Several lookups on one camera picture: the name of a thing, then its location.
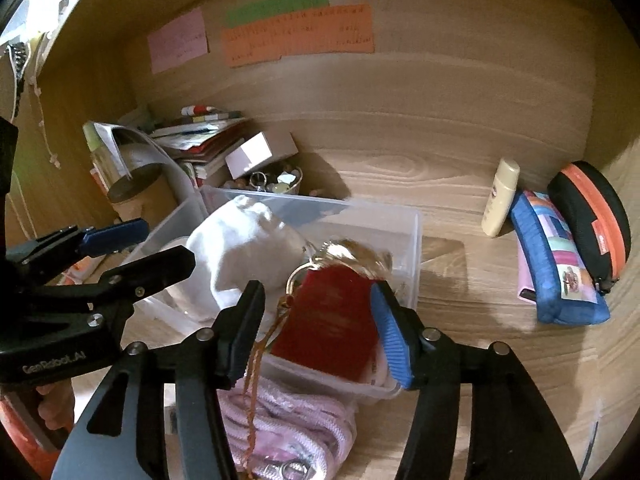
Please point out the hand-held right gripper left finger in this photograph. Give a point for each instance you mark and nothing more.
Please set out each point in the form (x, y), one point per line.
(242, 332)

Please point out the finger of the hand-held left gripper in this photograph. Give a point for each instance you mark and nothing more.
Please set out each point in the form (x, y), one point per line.
(160, 265)
(112, 235)

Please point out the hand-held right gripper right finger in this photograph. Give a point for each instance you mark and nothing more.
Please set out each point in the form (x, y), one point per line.
(390, 335)

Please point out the red velvet gold-top pouch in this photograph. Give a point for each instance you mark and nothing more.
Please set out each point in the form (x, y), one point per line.
(335, 320)

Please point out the clear plastic storage box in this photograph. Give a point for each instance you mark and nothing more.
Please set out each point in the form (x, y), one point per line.
(380, 230)

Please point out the person's left hand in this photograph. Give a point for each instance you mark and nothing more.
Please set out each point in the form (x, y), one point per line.
(56, 405)

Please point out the white orange tube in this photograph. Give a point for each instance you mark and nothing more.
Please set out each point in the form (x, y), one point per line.
(85, 267)

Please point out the brown cylinder container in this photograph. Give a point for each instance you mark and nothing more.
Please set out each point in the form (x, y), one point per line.
(142, 190)

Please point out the white paper receipt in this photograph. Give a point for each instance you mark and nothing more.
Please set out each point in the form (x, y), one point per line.
(112, 145)

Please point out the translucent file organiser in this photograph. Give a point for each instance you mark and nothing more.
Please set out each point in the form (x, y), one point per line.
(150, 145)

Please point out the red cloth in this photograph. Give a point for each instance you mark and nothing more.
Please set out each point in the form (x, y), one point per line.
(20, 430)

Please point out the stack of books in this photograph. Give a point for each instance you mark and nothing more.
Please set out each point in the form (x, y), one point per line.
(200, 140)

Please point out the glass bowl of trinkets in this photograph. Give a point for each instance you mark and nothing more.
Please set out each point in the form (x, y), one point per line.
(277, 182)

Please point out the pink flat case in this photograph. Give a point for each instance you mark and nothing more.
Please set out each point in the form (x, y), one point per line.
(526, 280)

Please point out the small white box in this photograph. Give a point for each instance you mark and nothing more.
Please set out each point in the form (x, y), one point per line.
(257, 155)

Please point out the cream lotion bottle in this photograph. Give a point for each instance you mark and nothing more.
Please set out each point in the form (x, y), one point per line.
(500, 200)

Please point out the blue patchwork pencil pouch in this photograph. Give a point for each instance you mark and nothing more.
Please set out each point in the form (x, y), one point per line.
(555, 270)

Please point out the pink sticky note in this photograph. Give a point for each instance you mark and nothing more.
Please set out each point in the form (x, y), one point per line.
(177, 40)

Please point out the black orange zip case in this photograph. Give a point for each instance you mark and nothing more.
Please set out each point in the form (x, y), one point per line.
(595, 215)

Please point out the orange sticky note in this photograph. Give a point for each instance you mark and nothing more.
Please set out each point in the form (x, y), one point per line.
(300, 37)

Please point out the green sticky note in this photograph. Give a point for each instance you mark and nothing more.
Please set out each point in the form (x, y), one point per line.
(277, 6)

